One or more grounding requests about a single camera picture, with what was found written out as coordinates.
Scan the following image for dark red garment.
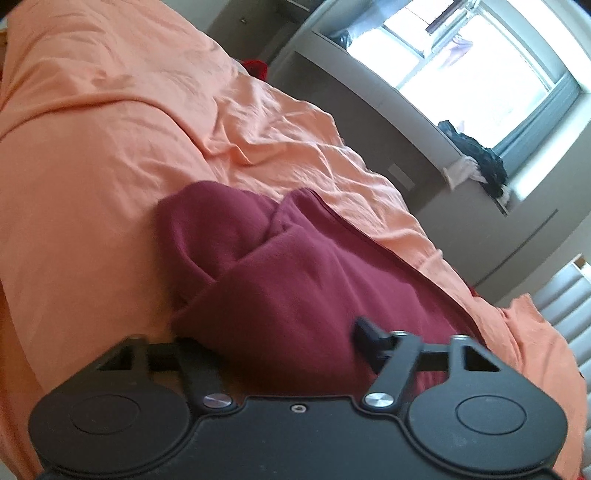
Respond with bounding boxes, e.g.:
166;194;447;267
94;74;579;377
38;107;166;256
155;182;480;397

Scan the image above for pile of dark clothes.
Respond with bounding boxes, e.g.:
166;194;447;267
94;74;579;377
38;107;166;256
438;120;511;207

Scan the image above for tall grey right wardrobe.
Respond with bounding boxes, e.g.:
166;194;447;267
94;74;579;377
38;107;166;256
417;95;590;302

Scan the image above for grey padded headboard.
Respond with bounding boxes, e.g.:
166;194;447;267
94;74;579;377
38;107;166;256
533;255;590;392

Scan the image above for white cloth hanging off ledge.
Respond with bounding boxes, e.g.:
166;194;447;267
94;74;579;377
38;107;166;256
442;155;479;190

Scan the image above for grey window bench cabinet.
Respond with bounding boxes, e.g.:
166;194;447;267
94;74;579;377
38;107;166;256
270;31;502;258

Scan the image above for orange bed duvet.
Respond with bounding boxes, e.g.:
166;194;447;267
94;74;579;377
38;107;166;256
1;1;587;479

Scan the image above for window with open pane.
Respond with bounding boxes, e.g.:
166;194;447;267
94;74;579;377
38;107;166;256
346;1;574;149

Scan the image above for red object behind bed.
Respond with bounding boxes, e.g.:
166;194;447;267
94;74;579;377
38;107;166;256
240;59;269;82

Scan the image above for purple garment outside window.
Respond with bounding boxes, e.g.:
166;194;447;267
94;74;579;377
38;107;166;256
451;35;473;56

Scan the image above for right grey-blue curtain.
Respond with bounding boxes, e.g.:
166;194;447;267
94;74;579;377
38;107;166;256
493;73;582;177

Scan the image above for grey-blue curtain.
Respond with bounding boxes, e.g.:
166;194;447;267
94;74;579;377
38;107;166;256
493;73;582;177
329;0;410;50

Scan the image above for left grey-blue curtain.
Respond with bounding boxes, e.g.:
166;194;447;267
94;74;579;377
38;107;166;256
329;0;410;50

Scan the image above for grey open wardrobe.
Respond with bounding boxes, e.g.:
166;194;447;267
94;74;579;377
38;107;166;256
206;0;322;63

